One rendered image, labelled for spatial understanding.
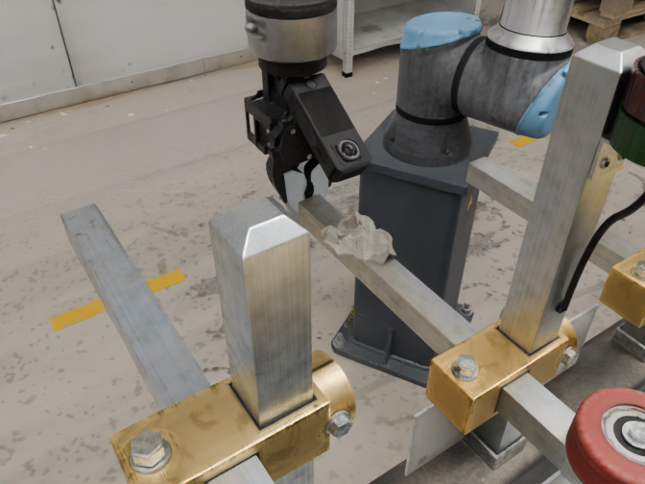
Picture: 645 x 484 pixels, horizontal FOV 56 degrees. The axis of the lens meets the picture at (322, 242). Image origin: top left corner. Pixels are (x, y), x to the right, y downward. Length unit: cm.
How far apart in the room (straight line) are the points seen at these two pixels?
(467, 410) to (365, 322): 109
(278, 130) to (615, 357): 48
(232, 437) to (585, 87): 30
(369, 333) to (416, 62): 74
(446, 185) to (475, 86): 21
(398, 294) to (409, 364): 105
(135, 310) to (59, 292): 156
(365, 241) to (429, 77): 63
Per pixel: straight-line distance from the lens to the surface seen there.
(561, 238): 46
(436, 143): 126
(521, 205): 79
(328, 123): 61
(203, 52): 322
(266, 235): 27
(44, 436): 165
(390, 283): 59
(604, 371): 79
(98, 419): 163
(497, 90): 114
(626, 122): 40
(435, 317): 57
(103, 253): 50
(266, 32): 60
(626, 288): 69
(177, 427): 36
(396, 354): 163
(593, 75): 41
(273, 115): 65
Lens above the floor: 126
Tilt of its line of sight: 39 degrees down
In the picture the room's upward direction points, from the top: straight up
